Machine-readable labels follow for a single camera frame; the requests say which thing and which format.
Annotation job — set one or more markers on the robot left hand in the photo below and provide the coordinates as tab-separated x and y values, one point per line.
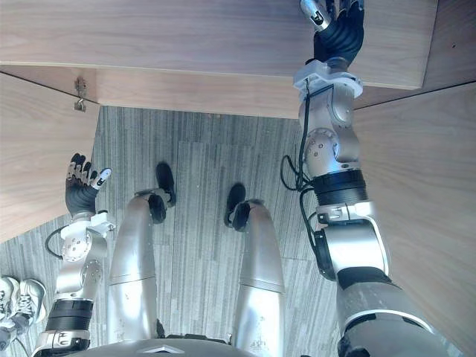
80	197

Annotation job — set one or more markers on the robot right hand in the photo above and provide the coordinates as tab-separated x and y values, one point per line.
340	37

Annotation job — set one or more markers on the robot left arm silver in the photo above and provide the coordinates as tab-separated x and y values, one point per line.
76	260

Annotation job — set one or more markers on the robot right arm silver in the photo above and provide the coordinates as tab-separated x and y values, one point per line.
357	253

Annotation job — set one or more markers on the wooden cabinet door with hinge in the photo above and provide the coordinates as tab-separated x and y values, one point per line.
37	148

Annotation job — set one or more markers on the metal cabinet hinge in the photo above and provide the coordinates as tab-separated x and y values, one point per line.
80	93

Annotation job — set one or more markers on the wooden office cabinet body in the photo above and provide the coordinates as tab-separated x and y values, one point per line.
167	44

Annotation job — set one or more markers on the wooden cabinet door plain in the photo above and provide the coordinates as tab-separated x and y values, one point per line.
427	204

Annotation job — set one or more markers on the robot left leg silver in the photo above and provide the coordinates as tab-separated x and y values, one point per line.
132	253

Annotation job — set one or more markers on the robot leg silver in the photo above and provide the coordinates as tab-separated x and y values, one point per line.
260	267
132	253

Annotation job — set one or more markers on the robot left foot dark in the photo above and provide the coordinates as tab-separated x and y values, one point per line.
165	180

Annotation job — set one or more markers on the robot foot dark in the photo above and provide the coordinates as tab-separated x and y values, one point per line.
236	197
165	180

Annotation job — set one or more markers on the white sneaker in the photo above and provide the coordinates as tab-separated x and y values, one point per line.
6	297
31	303

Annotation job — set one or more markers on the robot right foot dark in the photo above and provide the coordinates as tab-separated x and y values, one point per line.
236	197

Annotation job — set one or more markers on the robot torso grey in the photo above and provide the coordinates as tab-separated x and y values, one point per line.
163	347

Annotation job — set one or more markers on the robot right leg silver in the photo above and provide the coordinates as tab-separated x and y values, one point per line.
260	267

